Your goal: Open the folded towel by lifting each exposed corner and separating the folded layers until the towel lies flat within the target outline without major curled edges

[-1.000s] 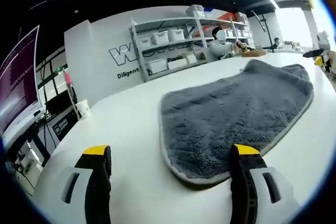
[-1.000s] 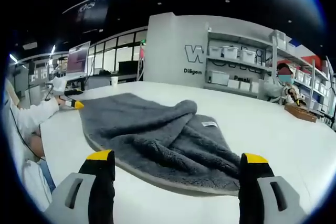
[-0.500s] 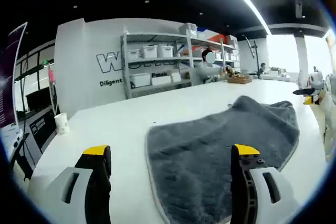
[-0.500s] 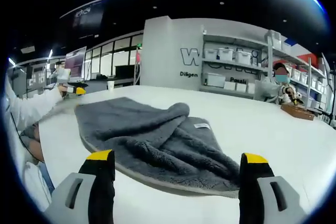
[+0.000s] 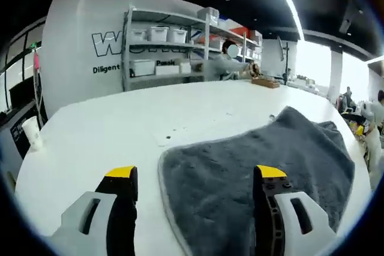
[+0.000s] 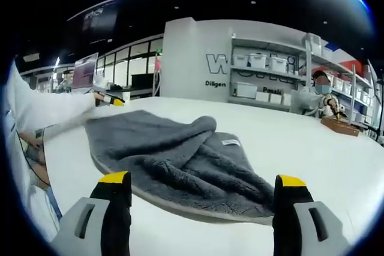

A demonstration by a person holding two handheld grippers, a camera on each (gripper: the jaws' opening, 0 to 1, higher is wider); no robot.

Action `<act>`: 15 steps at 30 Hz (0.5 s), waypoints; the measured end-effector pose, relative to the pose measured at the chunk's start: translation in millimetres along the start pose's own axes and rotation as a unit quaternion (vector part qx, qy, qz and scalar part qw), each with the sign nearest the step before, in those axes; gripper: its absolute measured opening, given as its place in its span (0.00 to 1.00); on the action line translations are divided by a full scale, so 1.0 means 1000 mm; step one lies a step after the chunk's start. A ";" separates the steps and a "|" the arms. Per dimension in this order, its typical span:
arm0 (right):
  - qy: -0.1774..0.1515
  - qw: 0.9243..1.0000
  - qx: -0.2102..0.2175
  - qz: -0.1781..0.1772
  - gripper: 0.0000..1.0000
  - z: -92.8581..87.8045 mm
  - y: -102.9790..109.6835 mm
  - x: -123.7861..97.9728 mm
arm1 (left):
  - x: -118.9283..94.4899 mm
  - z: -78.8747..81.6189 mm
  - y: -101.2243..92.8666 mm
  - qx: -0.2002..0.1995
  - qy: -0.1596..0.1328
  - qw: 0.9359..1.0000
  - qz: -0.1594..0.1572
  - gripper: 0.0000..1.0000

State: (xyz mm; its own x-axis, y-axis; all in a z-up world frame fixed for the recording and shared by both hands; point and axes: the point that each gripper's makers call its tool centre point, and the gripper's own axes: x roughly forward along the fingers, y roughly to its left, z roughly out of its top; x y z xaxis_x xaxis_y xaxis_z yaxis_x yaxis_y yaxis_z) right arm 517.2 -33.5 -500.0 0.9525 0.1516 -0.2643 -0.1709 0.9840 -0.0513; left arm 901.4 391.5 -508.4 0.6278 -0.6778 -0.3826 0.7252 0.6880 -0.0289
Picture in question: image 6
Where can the grey towel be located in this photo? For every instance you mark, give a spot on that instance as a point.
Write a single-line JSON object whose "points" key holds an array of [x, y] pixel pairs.
{"points": [[156, 148]]}

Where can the large computer monitor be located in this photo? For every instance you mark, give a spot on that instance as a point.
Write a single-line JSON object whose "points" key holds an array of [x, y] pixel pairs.
{"points": [[85, 70]]}

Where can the black monitor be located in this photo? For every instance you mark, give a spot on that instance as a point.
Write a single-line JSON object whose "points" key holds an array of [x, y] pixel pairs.
{"points": [[142, 80]]}

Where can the operator in white sleeves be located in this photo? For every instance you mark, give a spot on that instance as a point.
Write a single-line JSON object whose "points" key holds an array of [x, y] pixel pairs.
{"points": [[42, 211]]}

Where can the pink hanging cloth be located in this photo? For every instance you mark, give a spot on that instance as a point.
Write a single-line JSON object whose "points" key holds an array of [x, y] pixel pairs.
{"points": [[157, 64]]}

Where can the dark hanging display screen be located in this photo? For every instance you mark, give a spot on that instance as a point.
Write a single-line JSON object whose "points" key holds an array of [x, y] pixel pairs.
{"points": [[96, 19]]}

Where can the ceiling vent unit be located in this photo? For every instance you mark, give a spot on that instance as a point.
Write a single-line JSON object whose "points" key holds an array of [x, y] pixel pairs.
{"points": [[31, 57]]}

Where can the wooden tray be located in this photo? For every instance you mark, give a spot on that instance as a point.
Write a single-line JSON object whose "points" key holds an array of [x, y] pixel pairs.
{"points": [[340, 126]]}

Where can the small dark bottle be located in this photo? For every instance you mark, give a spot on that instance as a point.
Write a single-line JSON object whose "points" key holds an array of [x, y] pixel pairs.
{"points": [[235, 91]]}

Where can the white lidded storage box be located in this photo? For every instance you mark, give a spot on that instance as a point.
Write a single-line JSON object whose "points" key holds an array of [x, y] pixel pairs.
{"points": [[277, 64], [258, 61], [241, 61]]}

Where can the large white storage box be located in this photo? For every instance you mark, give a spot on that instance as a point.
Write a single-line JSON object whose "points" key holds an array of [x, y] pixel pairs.
{"points": [[247, 90]]}

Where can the small white carton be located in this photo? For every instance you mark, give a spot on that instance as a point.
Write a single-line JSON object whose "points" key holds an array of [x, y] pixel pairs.
{"points": [[275, 98], [262, 96], [287, 99]]}

